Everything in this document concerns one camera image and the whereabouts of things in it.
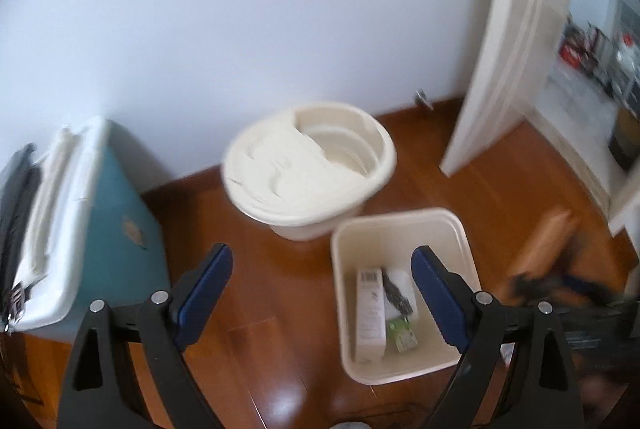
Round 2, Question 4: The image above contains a white door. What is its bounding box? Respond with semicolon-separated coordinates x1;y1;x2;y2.
439;0;577;177

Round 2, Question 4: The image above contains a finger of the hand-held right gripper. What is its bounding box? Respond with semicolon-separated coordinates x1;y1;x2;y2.
509;270;618;307

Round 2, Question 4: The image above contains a teal storage box white lid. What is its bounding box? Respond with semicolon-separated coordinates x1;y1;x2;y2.
0;116;172;345

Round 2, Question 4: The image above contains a white carton box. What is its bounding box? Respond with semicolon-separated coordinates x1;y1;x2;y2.
355;267;389;363

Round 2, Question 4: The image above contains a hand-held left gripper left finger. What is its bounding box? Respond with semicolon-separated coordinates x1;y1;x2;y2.
56;243;234;429

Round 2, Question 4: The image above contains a cream square waste bin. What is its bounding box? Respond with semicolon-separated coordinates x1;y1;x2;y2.
330;208;483;385

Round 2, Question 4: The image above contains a cream round bucket with lid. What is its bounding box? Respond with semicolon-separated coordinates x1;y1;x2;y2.
222;100;397;241

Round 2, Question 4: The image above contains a dark wooden cabinet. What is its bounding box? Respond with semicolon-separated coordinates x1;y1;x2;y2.
607;106;640;173

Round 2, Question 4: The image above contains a green packet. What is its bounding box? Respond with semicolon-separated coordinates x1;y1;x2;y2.
387;315;419;353

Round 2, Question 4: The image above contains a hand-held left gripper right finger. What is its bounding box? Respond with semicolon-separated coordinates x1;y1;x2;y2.
410;245;587;429

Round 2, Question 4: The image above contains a brown cardboard box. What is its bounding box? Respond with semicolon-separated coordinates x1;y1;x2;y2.
507;206;582;291

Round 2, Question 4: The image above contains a red crate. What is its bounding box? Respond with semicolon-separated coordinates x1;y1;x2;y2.
559;42;588;67

